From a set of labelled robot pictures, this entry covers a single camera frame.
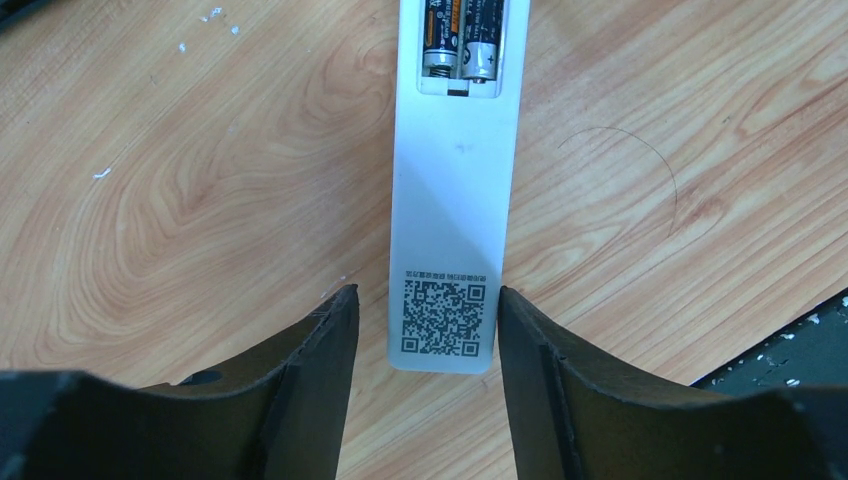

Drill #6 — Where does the white remote with QR code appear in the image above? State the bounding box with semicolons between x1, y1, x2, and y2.
387;1;530;374

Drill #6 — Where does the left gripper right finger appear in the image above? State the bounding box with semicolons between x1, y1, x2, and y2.
497;287;847;479

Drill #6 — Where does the black AAA battery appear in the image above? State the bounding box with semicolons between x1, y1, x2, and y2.
422;0;460;78
460;0;505;83

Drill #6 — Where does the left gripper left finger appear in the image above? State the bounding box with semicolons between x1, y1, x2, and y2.
1;285;359;479

